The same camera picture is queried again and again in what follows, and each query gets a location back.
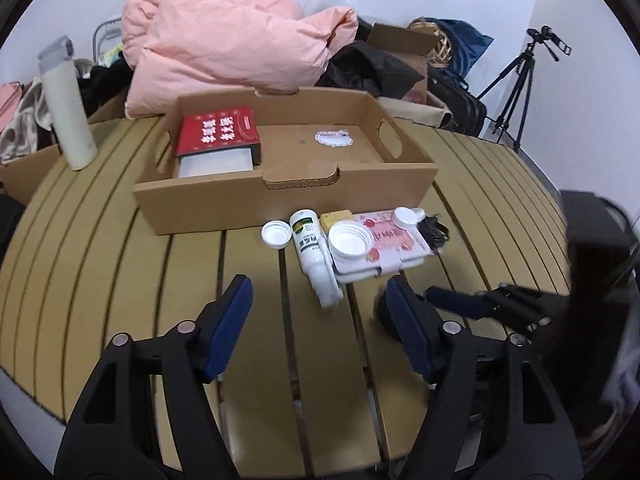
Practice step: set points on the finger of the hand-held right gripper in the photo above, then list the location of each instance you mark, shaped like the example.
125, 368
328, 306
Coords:
452, 300

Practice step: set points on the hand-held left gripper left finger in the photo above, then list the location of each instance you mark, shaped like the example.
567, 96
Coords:
231, 320

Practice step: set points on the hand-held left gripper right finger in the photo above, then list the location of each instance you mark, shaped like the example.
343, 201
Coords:
406, 320

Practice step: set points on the pink white greeting card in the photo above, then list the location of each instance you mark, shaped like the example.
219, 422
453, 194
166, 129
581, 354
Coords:
395, 245

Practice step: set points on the large white jar lid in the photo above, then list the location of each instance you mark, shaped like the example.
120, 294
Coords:
350, 242

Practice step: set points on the white small jar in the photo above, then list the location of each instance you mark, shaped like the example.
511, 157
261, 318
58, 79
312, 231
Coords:
405, 216

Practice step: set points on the small white bottle cap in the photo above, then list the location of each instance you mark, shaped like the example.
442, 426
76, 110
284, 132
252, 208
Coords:
275, 234

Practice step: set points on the white tube bottle green label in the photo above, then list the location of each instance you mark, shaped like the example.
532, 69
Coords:
311, 250

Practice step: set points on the brown cardboard tray box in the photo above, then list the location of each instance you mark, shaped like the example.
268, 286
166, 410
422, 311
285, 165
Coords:
210, 205

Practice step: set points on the yellow block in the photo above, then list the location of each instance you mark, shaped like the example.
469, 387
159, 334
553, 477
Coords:
336, 218

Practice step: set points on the red printed box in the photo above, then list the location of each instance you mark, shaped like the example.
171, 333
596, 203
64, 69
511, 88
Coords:
217, 130

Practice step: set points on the beige cloth bag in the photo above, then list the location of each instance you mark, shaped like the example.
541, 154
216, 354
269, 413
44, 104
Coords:
415, 112

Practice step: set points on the black suitcase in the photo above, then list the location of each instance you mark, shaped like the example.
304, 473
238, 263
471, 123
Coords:
460, 105

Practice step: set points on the white scalloped sticker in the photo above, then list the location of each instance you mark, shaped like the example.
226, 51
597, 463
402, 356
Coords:
332, 138

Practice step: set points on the black jacket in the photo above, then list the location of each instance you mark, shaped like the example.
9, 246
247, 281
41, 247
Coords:
370, 70

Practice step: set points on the blue bag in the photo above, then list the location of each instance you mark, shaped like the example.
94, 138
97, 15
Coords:
470, 45

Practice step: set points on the wicker basket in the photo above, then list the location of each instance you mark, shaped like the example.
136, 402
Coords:
437, 42

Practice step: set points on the open brown cardboard box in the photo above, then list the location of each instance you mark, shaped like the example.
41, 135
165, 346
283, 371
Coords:
400, 45

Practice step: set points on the white thermos bottle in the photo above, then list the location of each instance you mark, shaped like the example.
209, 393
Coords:
67, 110

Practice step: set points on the dark clothing pile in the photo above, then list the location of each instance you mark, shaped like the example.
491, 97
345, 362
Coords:
102, 85

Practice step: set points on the pink duvet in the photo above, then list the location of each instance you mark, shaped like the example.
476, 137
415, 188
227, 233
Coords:
215, 45

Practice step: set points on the beige clothes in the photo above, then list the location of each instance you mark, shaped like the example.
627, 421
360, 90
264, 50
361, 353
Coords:
20, 130

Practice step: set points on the black camera tripod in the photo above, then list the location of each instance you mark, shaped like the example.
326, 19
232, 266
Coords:
520, 80

